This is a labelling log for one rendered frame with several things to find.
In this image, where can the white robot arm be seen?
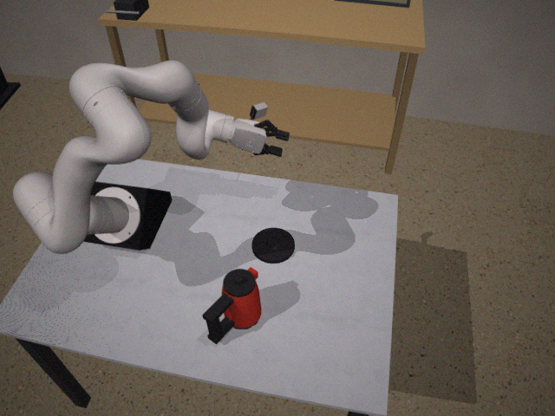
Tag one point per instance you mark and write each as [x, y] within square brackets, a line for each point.
[100, 91]

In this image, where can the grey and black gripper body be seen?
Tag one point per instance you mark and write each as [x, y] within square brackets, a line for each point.
[248, 137]

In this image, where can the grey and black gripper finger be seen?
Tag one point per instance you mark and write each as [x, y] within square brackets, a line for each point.
[274, 150]
[274, 130]

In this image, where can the black round disk with center stud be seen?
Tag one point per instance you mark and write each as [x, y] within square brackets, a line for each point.
[273, 245]

